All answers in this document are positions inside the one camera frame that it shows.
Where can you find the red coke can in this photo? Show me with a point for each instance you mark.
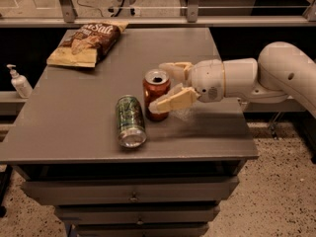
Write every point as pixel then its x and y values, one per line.
pixel 156 83

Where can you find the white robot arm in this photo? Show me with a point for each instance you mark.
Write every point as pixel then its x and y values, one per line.
pixel 281 71

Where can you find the green soda can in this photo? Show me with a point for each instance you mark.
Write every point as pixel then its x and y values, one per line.
pixel 130 122

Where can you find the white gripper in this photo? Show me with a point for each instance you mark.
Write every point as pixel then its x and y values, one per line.
pixel 207 79

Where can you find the top drawer knob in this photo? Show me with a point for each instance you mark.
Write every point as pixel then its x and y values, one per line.
pixel 134 198

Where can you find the drawer knob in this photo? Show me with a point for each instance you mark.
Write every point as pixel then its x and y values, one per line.
pixel 134 198
pixel 139 221

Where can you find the grey drawer cabinet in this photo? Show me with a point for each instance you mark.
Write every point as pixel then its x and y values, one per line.
pixel 83 144

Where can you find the metal railing frame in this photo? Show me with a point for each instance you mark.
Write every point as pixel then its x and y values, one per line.
pixel 221 13

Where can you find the brown chip bag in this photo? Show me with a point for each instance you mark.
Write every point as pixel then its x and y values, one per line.
pixel 88 45

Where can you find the white pump bottle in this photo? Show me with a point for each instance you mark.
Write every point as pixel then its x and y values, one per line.
pixel 20 82

